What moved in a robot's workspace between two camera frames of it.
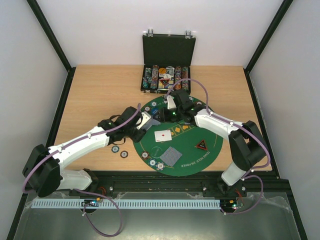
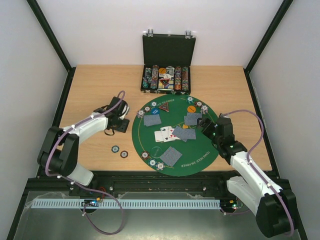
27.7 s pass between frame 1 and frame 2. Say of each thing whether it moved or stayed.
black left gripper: moved
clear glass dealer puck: stayed
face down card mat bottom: stayed
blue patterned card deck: moved
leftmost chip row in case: stayed
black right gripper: moved
